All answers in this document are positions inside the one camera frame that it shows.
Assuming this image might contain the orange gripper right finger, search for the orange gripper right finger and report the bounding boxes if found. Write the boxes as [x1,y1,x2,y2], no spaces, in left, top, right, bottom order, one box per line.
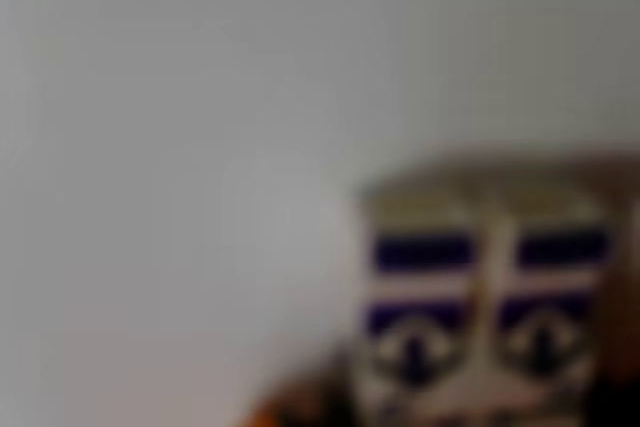
[594,206,640,427]

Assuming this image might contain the small white toy figure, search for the small white toy figure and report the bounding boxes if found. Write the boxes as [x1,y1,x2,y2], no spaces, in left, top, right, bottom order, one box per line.
[355,181,619,427]

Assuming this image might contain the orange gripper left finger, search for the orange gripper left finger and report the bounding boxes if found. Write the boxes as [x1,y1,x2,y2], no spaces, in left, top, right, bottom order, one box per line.
[232,346,364,427]

